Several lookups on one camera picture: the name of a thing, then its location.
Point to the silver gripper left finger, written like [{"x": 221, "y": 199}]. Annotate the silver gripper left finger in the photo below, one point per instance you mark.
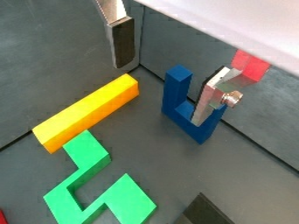
[{"x": 121, "y": 30}]

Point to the red puzzle board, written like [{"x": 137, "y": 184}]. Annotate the red puzzle board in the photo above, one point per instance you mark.
[{"x": 3, "y": 220}]

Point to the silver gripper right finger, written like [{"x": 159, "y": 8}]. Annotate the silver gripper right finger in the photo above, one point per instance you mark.
[{"x": 219, "y": 92}]

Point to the red block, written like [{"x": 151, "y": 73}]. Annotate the red block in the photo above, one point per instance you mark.
[{"x": 250, "y": 65}]

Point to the blue U-shaped block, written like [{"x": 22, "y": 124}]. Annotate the blue U-shaped block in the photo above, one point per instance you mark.
[{"x": 179, "y": 109}]

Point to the black object at bottom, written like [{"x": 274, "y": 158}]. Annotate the black object at bottom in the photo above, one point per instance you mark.
[{"x": 203, "y": 212}]

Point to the yellow rectangular block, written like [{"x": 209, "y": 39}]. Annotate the yellow rectangular block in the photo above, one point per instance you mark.
[{"x": 85, "y": 113}]

